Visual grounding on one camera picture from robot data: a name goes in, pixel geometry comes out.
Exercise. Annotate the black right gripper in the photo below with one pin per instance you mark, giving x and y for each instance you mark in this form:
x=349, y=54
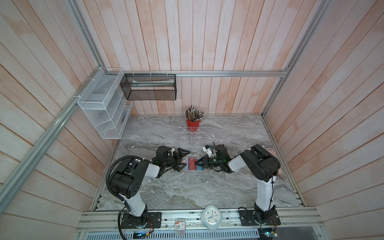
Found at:
x=205, y=161

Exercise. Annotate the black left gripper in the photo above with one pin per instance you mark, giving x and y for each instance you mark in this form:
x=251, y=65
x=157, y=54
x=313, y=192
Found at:
x=182, y=154

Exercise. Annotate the red credit card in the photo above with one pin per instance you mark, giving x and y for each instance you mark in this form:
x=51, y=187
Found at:
x=191, y=164

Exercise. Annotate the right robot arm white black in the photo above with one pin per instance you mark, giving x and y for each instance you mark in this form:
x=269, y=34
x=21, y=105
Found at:
x=263, y=165

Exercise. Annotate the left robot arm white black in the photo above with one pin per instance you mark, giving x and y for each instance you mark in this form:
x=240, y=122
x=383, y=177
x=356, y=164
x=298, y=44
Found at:
x=126, y=174

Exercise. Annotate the clear acrylic organizer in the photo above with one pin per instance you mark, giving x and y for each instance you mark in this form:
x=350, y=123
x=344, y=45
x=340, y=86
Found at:
x=192, y=137

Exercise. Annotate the red pencil cup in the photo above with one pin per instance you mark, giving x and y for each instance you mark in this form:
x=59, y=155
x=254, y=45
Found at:
x=193, y=126

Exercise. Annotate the bundle of coloured pencils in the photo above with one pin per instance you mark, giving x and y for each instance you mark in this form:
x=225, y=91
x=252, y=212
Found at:
x=194, y=114

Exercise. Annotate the white analog clock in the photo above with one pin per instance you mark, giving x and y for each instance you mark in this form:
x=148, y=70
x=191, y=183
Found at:
x=211, y=217

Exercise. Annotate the small red white box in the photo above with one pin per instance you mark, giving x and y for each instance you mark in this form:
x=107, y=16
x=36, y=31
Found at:
x=180, y=227

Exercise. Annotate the pink case on table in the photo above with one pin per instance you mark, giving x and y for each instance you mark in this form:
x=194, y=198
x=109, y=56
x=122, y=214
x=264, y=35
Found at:
x=273, y=153

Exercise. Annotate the left blue circuit board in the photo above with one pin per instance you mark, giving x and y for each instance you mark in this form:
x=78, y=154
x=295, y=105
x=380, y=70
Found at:
x=140, y=235

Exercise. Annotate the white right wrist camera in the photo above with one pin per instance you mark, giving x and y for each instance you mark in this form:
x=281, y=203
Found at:
x=208, y=150

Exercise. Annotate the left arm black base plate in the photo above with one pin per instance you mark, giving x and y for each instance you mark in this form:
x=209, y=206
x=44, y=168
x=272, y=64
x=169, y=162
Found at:
x=147, y=220

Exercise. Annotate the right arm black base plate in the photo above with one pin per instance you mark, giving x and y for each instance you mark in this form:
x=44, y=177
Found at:
x=257, y=217

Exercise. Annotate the black wire mesh basket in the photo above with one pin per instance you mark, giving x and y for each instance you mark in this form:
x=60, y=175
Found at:
x=149, y=87

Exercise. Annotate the white wire mesh shelf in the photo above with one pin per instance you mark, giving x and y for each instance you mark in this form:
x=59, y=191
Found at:
x=104, y=103

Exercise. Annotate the aluminium frame rail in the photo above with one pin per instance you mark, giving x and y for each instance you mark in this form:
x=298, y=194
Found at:
x=191, y=74

